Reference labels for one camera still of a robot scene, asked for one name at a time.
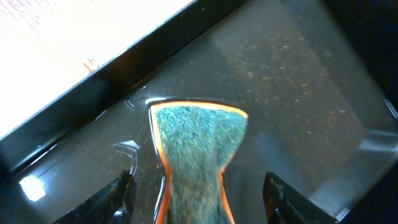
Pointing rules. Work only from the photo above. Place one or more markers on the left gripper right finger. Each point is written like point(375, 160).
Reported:
point(284, 205)

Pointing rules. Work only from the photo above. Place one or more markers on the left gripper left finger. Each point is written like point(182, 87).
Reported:
point(114, 203)

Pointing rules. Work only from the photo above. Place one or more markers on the orange green scrub sponge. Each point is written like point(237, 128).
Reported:
point(195, 141)

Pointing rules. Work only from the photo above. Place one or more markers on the black rectangular water tray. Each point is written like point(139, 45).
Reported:
point(318, 80)

